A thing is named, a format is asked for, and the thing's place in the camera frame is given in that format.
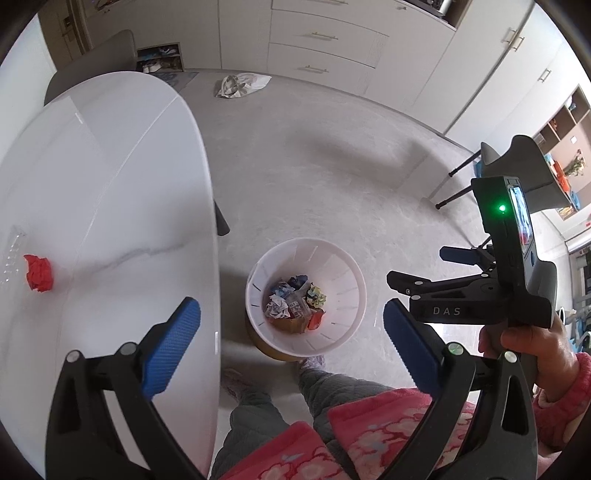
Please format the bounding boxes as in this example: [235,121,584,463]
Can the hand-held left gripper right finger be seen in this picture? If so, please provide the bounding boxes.
[383,298,540,480]

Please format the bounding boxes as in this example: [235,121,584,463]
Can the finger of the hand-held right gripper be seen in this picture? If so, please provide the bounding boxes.
[387,271,502,301]
[440,244,497,268]

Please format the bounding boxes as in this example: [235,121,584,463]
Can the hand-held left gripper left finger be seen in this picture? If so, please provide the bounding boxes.
[45,296,206,480]

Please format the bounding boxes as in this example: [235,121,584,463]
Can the white plastic waste bin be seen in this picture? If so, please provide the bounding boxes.
[246,237,368,356]

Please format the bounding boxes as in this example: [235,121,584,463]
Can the brown cardboard piece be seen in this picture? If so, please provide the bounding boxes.
[270,316,308,334]

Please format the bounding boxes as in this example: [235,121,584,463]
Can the person's right forearm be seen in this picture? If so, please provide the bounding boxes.
[531,353,591,453]

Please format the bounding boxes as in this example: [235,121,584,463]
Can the person's right hand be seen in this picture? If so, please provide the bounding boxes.
[478,316,580,391]

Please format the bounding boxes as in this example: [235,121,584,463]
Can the grey fuzzy slipper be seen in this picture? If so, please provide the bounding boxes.
[222,367,259,402]
[298,354,327,376]

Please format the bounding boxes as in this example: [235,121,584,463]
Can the pink floral jacket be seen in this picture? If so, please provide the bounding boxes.
[217,388,476,480]

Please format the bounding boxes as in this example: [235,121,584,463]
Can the white crumpled paper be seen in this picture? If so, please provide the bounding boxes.
[265,295,291,320]

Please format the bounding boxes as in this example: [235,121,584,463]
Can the grey quilted pants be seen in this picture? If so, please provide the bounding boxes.
[210,355,398,480]

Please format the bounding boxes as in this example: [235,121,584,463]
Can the grey chair with black legs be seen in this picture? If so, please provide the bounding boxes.
[434,135,573,215]

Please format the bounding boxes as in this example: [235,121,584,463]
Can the black table leg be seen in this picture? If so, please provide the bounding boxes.
[213,198,230,237]

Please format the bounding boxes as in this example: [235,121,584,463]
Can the red crumpled paper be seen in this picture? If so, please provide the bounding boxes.
[23,254,55,292]

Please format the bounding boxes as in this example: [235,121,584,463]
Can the clear plastic tray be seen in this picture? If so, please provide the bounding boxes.
[0,224,26,284]

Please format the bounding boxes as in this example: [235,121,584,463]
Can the beige tall cabinet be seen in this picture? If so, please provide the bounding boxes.
[362,0,580,137]

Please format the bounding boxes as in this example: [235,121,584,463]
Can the beige drawer cabinet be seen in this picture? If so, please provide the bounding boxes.
[267,0,391,83]

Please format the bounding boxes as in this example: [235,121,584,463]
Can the grey blue floor mat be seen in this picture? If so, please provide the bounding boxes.
[151,69,199,91]

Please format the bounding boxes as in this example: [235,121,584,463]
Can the white tote bag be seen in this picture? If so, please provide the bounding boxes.
[215,72,272,99]

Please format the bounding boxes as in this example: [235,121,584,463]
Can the open shoe shelf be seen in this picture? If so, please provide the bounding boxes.
[136,43,184,75]

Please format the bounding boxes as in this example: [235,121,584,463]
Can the brown wooden door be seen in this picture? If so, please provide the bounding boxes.
[39,0,93,56]

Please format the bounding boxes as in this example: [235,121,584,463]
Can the open wall shelf unit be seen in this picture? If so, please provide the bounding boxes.
[531,85,591,222]

